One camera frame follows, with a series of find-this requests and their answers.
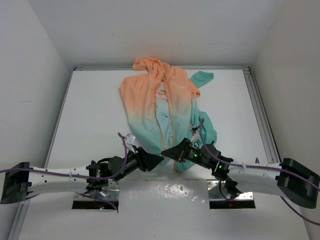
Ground metal base plate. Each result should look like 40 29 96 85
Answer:
83 180 120 201
207 180 254 202

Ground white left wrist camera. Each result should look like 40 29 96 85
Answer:
124 133 136 148

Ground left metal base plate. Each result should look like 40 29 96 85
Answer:
83 180 120 201

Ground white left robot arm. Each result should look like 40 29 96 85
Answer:
0 147 163 204

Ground orange and teal jacket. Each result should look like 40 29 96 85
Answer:
119 57 218 175

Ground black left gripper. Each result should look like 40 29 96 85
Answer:
113 144 163 182

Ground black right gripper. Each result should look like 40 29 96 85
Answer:
161 138 212 170

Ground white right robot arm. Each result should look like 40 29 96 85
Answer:
162 138 320 209

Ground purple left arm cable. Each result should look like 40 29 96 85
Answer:
0 132 131 201

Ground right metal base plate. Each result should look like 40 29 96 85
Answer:
207 180 254 202

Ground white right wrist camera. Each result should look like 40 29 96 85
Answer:
190 127 200 144

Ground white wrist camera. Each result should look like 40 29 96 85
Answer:
190 127 200 144
124 133 136 148

